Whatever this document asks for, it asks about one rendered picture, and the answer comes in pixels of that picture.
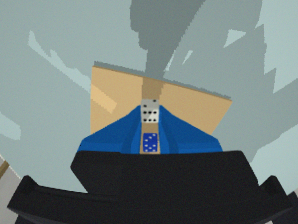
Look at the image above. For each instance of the blue die with white pips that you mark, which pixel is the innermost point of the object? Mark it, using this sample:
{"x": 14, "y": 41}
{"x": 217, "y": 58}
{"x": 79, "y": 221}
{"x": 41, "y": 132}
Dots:
{"x": 150, "y": 142}

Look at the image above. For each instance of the white die with black pips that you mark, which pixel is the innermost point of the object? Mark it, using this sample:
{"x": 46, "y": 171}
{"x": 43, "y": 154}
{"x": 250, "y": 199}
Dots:
{"x": 149, "y": 110}

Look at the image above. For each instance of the tan flat mat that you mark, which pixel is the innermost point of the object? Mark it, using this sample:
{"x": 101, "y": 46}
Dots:
{"x": 116, "y": 93}

